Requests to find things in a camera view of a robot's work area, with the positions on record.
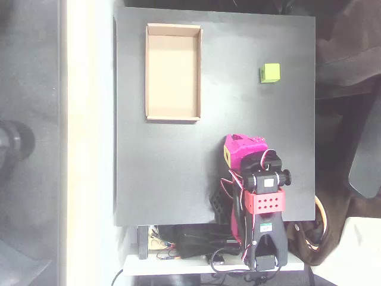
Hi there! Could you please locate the shallow cardboard box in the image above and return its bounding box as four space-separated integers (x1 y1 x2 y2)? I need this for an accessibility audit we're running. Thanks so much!
145 23 204 123

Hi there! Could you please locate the orange cable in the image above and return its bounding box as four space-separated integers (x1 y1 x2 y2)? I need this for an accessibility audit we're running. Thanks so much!
314 196 330 251

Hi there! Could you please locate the green cube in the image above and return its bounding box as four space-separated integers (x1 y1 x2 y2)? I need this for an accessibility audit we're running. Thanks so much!
259 63 282 84

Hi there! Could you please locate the black cable bundle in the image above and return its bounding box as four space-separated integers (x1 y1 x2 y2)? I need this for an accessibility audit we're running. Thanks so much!
174 225 242 260

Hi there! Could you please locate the black power cable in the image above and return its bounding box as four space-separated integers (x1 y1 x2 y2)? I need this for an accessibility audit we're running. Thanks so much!
111 268 124 286

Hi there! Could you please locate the white shelf board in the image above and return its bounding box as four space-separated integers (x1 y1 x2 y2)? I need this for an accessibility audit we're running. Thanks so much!
123 253 305 276

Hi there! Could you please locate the light wooden piece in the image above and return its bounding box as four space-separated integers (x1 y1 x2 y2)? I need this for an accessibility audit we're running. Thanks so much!
148 234 166 250

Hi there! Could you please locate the white fabric sheet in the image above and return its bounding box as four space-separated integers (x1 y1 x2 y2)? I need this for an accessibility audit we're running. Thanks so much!
311 216 381 286

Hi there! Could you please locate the brown cloth with snap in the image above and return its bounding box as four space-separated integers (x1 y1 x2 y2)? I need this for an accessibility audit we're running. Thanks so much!
284 190 381 266

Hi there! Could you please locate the black plug adapter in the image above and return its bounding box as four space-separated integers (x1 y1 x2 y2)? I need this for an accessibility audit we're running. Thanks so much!
207 253 226 266

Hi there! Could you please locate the black office chair part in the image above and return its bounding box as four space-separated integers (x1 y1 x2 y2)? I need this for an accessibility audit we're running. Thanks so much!
342 86 381 200

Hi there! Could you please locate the black lattice base mount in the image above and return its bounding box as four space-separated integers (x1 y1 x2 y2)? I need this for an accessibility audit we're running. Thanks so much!
210 187 232 225

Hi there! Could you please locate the small circuit board with wires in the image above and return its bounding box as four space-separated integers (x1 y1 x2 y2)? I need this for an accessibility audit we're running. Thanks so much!
156 250 181 262

